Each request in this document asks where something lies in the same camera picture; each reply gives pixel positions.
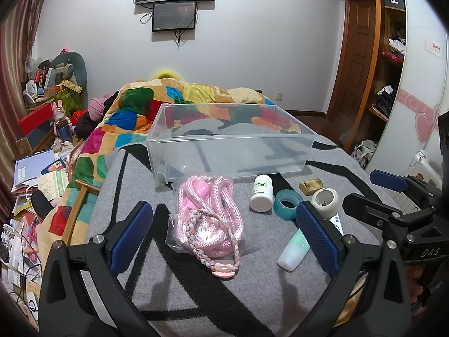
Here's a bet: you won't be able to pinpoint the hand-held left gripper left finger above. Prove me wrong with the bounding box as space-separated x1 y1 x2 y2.
38 201 159 337

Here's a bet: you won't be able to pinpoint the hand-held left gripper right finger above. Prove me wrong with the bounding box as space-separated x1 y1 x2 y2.
294 201 412 337

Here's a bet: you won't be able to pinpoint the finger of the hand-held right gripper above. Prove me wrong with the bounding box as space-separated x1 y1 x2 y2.
342 193 430 242
370 169 449 208

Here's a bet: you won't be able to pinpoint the white tape roll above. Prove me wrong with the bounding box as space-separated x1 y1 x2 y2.
311 188 339 219

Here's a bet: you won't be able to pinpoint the person's right hand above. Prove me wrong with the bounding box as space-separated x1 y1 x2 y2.
403 263 427 304

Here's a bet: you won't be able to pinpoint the green and white tube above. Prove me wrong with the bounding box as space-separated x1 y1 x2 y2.
277 214 344 272

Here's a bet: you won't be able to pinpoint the white handbag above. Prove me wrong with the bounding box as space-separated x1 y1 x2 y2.
352 139 378 170

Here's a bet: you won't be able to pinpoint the teal tape roll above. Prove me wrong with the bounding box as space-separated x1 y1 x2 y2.
274 190 304 221

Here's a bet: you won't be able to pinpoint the brown rectangular block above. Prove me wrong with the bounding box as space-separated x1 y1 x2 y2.
299 179 324 195

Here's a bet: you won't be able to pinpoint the wooden massage hammer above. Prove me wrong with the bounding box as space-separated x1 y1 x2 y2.
61 179 101 247

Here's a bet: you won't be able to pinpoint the white pill bottle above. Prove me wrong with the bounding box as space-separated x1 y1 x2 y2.
250 175 274 213

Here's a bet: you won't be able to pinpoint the wooden wardrobe shelves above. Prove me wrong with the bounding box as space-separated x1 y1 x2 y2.
345 0 408 157

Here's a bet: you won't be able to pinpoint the white wardrobe door with hearts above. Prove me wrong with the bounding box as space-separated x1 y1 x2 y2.
381 0 449 218

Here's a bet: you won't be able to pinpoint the pile of papers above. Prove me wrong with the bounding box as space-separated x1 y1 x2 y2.
0 197 44 324

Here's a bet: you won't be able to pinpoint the colourful patchwork blanket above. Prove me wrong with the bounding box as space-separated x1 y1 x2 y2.
37 77 302 248

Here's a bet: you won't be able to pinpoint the blue and white booklet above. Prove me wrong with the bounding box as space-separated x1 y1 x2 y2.
13 149 55 194

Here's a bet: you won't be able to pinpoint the dark clothing pile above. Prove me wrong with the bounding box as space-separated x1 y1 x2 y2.
72 110 97 140

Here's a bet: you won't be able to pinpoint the clear plastic storage box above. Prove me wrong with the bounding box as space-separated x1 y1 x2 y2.
145 103 319 188

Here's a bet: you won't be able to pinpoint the brown wooden door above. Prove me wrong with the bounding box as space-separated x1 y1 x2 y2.
327 0 379 117

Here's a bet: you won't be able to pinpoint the pink knitted hat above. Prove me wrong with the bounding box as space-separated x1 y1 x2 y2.
88 94 111 120

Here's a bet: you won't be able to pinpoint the pink bunny toy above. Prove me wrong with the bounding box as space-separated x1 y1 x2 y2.
51 100 75 142

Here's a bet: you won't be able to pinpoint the red box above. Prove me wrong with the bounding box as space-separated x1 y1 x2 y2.
18 102 57 138

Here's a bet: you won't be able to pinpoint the yellow plush toy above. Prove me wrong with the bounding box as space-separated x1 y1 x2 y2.
152 70 182 81

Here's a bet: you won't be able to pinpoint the striped curtain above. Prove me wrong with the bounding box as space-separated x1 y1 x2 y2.
0 0 53 197

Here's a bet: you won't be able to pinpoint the grey neck pillow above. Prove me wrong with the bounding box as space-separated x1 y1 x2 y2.
50 51 88 94

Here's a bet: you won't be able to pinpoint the braided pastel cord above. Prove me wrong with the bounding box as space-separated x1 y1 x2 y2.
185 209 242 280

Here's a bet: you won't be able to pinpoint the pink rope in plastic bag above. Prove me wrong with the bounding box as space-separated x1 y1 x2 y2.
165 174 258 279

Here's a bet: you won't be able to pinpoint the small black wall monitor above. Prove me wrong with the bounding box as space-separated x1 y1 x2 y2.
152 2 196 32

